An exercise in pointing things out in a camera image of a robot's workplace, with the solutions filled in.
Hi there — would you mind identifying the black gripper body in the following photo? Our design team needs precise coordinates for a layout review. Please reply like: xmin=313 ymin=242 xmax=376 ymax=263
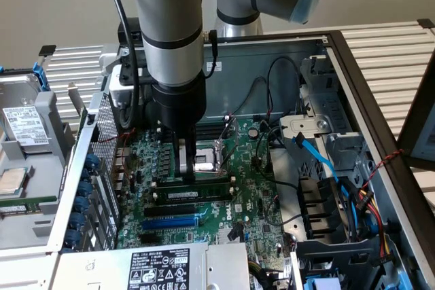
xmin=150 ymin=75 xmax=209 ymax=137

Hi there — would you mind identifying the green RAM stick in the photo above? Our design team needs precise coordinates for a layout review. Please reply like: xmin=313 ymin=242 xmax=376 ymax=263
xmin=156 ymin=183 xmax=231 ymax=203
xmin=0 ymin=196 xmax=58 ymax=215

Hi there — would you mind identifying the CPU socket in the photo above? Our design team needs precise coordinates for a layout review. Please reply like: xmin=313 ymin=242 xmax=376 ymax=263
xmin=193 ymin=140 xmax=226 ymax=178

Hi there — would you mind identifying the metal socket cover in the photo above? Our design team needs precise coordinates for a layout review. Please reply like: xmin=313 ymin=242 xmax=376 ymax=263
xmin=215 ymin=115 xmax=239 ymax=172

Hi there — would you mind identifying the green Dell motherboard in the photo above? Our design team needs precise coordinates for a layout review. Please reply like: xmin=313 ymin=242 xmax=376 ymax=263
xmin=117 ymin=116 xmax=296 ymax=270

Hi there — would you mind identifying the long black expansion slot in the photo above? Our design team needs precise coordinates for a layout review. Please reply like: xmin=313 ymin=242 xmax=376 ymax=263
xmin=143 ymin=203 xmax=197 ymax=219

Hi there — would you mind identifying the blue expansion slot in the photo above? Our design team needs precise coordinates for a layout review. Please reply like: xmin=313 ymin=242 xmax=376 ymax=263
xmin=141 ymin=214 xmax=201 ymax=232

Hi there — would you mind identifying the open metal PC case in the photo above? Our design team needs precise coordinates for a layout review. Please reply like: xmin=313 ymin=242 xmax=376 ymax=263
xmin=46 ymin=30 xmax=435 ymax=290

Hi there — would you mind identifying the black box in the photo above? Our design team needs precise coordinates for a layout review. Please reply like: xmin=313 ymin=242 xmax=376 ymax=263
xmin=117 ymin=17 xmax=143 ymax=46

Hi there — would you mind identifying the blue slot clip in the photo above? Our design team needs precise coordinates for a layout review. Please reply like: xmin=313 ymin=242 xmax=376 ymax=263
xmin=70 ymin=211 xmax=88 ymax=232
xmin=78 ymin=181 xmax=94 ymax=199
xmin=65 ymin=228 xmax=82 ymax=249
xmin=84 ymin=153 xmax=99 ymax=172
xmin=74 ymin=196 xmax=91 ymax=215

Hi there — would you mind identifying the silver chipset heatsink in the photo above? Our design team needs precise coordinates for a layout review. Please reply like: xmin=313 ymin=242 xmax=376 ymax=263
xmin=216 ymin=228 xmax=239 ymax=245

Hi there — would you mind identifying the black plug connector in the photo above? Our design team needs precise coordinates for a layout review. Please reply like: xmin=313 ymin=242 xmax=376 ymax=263
xmin=226 ymin=223 xmax=245 ymax=242

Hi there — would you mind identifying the grey power supply unit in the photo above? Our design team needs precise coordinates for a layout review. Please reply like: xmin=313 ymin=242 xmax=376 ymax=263
xmin=50 ymin=241 xmax=251 ymax=290

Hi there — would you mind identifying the black plastic fan shroud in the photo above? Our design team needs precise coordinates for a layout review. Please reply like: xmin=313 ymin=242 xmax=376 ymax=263
xmin=296 ymin=176 xmax=353 ymax=242

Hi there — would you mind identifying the grey parts rack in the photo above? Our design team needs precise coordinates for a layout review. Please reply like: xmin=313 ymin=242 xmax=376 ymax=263
xmin=0 ymin=89 xmax=77 ymax=253

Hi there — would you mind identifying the metal disk bay cage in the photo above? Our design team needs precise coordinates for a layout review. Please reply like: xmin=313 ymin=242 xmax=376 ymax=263
xmin=298 ymin=54 xmax=370 ymax=182

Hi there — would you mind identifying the silver hard disk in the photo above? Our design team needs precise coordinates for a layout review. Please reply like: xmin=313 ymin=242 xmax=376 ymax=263
xmin=0 ymin=73 xmax=52 ymax=155

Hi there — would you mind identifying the silver CPU chip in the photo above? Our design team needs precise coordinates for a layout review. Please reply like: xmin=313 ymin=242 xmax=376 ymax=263
xmin=0 ymin=167 xmax=27 ymax=197

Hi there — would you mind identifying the black plastic disk bay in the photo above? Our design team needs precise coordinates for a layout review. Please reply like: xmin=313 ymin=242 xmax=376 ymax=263
xmin=292 ymin=237 xmax=395 ymax=290

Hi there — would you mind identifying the blue plastic piece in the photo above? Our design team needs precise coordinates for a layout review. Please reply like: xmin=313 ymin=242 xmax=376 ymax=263
xmin=303 ymin=276 xmax=342 ymax=290

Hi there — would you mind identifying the black framed panel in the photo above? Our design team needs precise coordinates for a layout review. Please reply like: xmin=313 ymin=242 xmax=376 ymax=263
xmin=396 ymin=48 xmax=435 ymax=170

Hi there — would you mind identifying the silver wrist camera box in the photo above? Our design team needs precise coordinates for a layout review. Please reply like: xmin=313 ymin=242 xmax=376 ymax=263
xmin=108 ymin=54 xmax=154 ymax=109

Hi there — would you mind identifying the short black plug cable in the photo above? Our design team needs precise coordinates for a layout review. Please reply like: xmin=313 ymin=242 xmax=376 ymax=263
xmin=203 ymin=29 xmax=219 ymax=79

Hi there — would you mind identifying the thin red wire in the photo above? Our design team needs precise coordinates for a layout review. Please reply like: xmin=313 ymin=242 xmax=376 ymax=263
xmin=97 ymin=128 xmax=139 ymax=182

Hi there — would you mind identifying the low looped black wire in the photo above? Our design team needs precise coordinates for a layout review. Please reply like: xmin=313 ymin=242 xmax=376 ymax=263
xmin=234 ymin=75 xmax=271 ymax=117

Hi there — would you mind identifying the thick black wire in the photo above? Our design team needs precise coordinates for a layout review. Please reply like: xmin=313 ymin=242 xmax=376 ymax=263
xmin=255 ymin=125 xmax=300 ymax=191

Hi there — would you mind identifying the silver metal bracket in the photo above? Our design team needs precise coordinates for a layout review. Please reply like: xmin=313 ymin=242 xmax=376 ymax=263
xmin=278 ymin=114 xmax=332 ymax=145

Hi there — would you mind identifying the tall looped black wire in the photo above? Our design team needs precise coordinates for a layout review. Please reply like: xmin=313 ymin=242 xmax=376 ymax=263
xmin=266 ymin=56 xmax=302 ymax=120

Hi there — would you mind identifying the grey wire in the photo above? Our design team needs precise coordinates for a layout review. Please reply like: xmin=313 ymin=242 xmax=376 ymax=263
xmin=266 ymin=196 xmax=303 ymax=228

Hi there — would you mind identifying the flat blue SATA wire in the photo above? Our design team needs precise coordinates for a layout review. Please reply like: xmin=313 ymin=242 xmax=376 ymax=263
xmin=292 ymin=131 xmax=353 ymax=202

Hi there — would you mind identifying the blue disk rail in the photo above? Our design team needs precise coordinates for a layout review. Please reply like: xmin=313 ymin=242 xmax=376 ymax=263
xmin=32 ymin=62 xmax=51 ymax=94

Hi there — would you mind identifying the red black twisted wire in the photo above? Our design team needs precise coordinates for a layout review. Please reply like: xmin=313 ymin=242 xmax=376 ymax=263
xmin=359 ymin=148 xmax=406 ymax=193

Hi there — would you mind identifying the red yellow black wire bundle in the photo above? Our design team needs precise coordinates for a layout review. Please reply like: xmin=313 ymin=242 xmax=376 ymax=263
xmin=355 ymin=183 xmax=397 ymax=266

